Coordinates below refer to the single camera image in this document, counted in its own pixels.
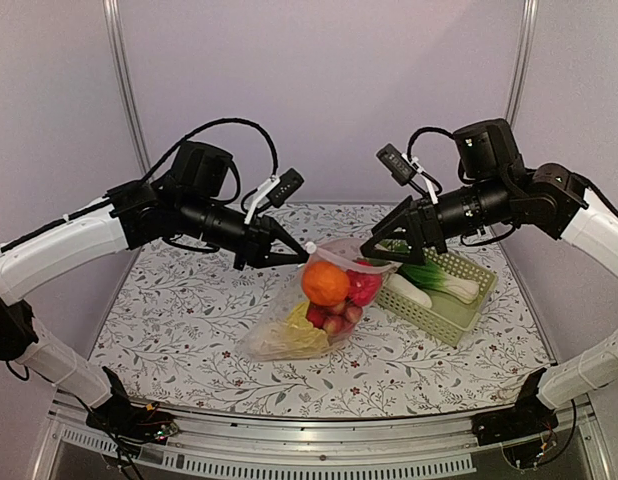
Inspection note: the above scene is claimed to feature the white radish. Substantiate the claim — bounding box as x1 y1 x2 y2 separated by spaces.
386 273 433 308

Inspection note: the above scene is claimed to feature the aluminium frame post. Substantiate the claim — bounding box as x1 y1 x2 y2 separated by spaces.
505 0 539 126
102 0 151 174

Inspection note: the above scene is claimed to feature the beige perforated plastic basket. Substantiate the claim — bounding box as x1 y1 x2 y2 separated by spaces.
376 249 497 347

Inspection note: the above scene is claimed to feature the floral tablecloth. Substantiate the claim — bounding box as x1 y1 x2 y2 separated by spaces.
87 202 555 419

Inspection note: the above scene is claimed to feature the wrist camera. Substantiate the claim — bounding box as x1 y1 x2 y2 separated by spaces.
241 168 304 225
376 143 442 204

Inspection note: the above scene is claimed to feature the yellow napa cabbage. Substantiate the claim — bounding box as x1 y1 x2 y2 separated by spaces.
240 301 331 361

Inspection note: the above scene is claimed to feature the red bell pepper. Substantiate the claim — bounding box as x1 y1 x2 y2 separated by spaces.
346 259 383 307

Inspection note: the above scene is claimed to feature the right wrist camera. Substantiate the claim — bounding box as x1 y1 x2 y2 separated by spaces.
376 143 442 204

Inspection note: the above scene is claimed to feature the green white bok choy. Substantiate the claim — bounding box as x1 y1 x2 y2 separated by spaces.
397 260 480 304

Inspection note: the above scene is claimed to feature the clear zip top bag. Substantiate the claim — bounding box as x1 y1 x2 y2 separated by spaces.
239 238 398 361

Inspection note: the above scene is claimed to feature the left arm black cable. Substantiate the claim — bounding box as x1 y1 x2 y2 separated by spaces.
143 118 280 201

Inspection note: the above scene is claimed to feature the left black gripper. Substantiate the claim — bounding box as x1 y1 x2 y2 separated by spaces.
178 192 311 271

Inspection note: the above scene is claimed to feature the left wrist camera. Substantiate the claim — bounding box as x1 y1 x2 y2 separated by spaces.
241 168 304 225

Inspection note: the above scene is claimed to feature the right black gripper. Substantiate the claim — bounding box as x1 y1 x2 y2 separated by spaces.
359 174 512 266

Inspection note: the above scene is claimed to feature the aluminium front rail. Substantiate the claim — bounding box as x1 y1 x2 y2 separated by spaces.
31 393 614 479

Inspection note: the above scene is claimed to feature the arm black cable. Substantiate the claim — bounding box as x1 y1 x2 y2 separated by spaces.
406 127 458 166
143 118 280 201

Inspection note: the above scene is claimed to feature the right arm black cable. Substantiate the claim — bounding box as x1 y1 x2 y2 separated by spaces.
406 127 458 166

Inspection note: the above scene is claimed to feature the left aluminium frame post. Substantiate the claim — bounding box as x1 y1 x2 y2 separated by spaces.
102 0 151 174

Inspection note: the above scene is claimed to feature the right aluminium frame post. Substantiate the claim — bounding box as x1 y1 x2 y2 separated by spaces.
505 0 539 126

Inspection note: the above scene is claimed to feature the orange fruit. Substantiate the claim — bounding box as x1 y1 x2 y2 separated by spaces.
301 261 350 307

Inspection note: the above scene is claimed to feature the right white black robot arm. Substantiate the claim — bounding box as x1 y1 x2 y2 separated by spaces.
361 118 618 445

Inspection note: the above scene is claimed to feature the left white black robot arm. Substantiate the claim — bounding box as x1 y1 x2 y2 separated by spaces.
0 141 308 444

